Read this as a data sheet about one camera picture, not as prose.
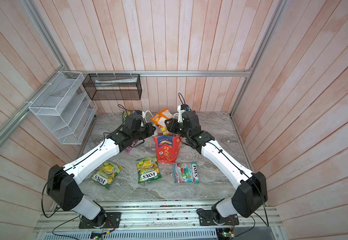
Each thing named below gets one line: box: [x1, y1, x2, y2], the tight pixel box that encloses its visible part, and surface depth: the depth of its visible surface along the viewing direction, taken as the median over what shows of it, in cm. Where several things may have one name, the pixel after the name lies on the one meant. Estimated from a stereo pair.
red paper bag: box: [152, 133, 182, 163], surface depth 83 cm
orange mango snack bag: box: [151, 108, 174, 135], surface depth 81 cm
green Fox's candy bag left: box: [90, 161, 124, 189], surface depth 87 cm
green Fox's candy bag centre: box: [136, 156, 162, 184], surface depth 90 cm
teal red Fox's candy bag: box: [173, 162, 200, 184], surface depth 89 cm
